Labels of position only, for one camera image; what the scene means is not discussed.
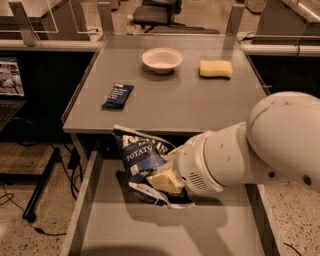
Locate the black floor cable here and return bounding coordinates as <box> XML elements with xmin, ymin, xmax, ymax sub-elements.
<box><xmin>0</xmin><ymin>182</ymin><xmax>67</xmax><ymax>238</ymax></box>

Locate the laptop computer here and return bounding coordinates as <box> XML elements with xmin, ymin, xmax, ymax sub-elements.
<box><xmin>0</xmin><ymin>55</ymin><xmax>26</xmax><ymax>131</ymax></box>

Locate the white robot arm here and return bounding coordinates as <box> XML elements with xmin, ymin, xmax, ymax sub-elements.
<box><xmin>147</xmin><ymin>92</ymin><xmax>320</xmax><ymax>195</ymax></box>

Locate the blue Kettle chip bag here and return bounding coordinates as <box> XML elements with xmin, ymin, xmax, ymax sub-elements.
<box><xmin>113</xmin><ymin>125</ymin><xmax>194</xmax><ymax>209</ymax></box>

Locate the yellow sponge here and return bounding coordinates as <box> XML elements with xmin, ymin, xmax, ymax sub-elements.
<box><xmin>199</xmin><ymin>60</ymin><xmax>233</xmax><ymax>78</ymax></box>

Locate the grey open drawer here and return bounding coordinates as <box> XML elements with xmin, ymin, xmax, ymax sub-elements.
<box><xmin>59</xmin><ymin>151</ymin><xmax>287</xmax><ymax>256</ymax></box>

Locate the dark blue snack bar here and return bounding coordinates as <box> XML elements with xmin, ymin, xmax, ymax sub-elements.
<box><xmin>102</xmin><ymin>84</ymin><xmax>134</xmax><ymax>109</ymax></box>

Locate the white bowl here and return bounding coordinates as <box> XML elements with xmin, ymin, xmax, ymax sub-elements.
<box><xmin>142</xmin><ymin>48</ymin><xmax>183</xmax><ymax>74</ymax></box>

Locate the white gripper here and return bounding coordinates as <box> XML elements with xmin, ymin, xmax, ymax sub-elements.
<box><xmin>147</xmin><ymin>131</ymin><xmax>224</xmax><ymax>194</ymax></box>

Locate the black desk leg bar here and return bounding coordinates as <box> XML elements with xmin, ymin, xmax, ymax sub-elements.
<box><xmin>22</xmin><ymin>148</ymin><xmax>60</xmax><ymax>223</ymax></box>

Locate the black office chair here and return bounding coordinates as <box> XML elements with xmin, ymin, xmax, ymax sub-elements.
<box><xmin>132</xmin><ymin>0</ymin><xmax>219</xmax><ymax>34</ymax></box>

